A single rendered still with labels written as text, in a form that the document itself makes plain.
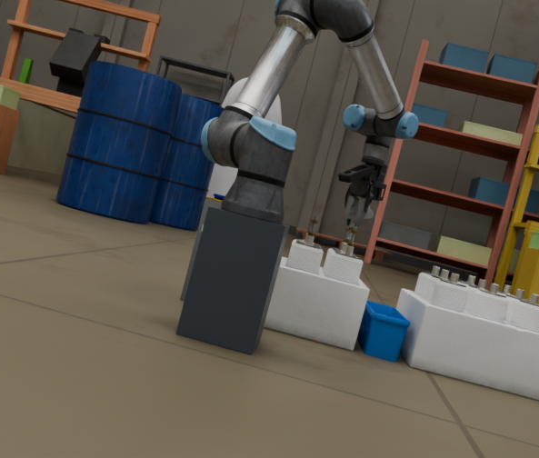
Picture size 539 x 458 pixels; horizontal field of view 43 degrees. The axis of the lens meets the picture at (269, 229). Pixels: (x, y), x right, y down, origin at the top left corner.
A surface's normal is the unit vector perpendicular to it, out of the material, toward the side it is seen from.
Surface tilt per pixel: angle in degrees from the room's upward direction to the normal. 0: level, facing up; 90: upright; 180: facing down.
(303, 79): 90
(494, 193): 90
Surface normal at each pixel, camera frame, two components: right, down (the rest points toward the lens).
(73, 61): 0.10, -0.54
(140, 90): 0.35, 0.12
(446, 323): -0.01, 0.04
